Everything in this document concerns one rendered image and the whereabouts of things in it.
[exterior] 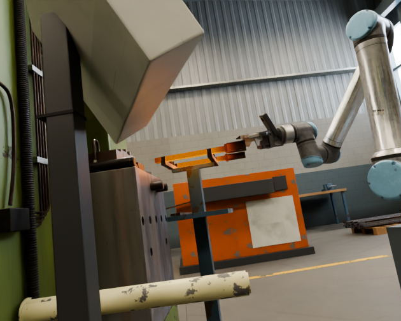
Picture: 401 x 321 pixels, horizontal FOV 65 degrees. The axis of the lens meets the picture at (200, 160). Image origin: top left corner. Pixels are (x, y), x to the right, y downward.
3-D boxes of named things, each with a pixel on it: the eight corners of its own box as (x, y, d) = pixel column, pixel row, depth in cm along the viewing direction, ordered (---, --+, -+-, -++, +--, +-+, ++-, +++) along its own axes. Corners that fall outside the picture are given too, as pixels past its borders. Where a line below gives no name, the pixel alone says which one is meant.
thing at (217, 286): (250, 293, 62) (246, 265, 63) (253, 300, 57) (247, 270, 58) (35, 321, 64) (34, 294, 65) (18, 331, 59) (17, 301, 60)
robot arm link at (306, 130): (321, 136, 147) (314, 117, 150) (297, 140, 144) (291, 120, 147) (311, 143, 156) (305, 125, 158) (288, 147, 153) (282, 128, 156)
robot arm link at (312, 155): (331, 162, 147) (322, 138, 150) (316, 163, 140) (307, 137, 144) (314, 169, 154) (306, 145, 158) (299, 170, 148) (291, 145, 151)
